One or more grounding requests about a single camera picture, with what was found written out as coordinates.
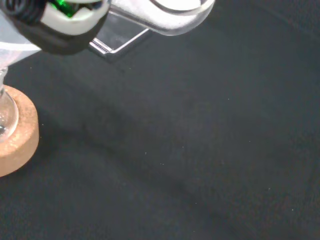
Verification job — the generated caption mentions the translucent plastic funnel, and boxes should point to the translucent plastic funnel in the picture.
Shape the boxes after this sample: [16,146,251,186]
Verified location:
[0,11,42,69]

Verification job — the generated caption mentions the black bench cloth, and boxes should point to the black bench cloth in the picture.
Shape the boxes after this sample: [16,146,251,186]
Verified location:
[0,0,320,240]

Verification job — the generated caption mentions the clear acrylic funnel stand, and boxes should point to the clear acrylic funnel stand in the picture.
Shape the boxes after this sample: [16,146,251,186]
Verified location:
[88,12,153,64]

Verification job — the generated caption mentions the small glass round-bottom flask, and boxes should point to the small glass round-bottom flask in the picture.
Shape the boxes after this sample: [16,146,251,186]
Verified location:
[0,66,20,144]

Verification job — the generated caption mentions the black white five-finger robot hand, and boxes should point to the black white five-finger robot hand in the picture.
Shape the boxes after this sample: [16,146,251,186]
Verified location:
[0,0,111,56]

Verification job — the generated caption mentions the cork ring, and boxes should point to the cork ring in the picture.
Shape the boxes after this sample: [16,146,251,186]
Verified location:
[0,84,40,178]

